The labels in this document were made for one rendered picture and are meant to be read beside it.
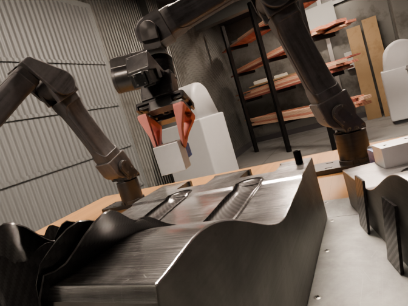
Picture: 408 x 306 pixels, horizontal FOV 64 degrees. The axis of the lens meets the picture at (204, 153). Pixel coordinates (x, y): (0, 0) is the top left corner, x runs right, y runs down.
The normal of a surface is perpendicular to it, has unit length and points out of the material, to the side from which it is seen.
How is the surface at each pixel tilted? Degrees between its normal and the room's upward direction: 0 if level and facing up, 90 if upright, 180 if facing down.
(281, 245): 90
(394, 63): 90
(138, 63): 62
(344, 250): 0
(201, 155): 90
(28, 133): 90
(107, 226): 120
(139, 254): 7
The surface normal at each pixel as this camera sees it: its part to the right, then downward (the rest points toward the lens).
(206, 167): -0.44, 0.23
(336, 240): -0.29, -0.95
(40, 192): 0.87, -0.21
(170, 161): -0.21, 0.20
